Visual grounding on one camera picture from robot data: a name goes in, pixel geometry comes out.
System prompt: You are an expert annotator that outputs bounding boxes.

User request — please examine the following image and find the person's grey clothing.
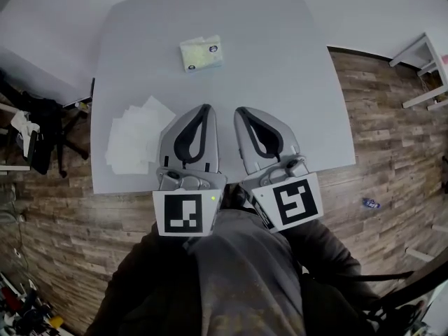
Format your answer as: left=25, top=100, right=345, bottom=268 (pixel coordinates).
left=181, top=183, right=306, bottom=336

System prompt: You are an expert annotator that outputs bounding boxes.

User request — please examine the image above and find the white shelf unit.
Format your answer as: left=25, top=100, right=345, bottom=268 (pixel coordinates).
left=388, top=31, right=448, bottom=112

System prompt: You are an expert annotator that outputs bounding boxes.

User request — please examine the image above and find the clutter of tools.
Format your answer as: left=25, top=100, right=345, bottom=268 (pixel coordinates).
left=0, top=270, right=66, bottom=336

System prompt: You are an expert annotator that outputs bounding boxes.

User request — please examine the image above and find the white cloth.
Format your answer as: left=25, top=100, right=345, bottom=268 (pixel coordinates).
left=10, top=110, right=41, bottom=143

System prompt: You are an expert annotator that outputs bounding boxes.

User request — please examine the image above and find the person's left forearm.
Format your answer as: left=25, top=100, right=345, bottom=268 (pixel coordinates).
left=83, top=218, right=204, bottom=336

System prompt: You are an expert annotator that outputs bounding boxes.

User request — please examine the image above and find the person's right forearm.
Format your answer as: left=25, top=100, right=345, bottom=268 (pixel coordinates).
left=279, top=217, right=383, bottom=316

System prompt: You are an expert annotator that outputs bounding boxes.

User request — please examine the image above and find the black strapped bag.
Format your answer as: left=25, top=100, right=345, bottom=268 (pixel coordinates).
left=360, top=270, right=432, bottom=336

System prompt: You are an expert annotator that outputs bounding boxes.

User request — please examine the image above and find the pile of white tissues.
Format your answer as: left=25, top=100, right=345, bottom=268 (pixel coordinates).
left=104, top=95, right=177, bottom=176

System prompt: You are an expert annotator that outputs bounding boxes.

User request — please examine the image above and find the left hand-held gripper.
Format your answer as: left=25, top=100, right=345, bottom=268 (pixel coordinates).
left=153, top=104, right=229, bottom=238

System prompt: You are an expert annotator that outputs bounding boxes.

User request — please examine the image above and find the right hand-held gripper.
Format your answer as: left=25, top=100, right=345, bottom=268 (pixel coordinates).
left=233, top=106, right=325, bottom=234

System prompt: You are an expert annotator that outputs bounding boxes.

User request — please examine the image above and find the black office chair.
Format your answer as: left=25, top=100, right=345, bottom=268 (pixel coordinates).
left=0, top=67, right=90, bottom=180

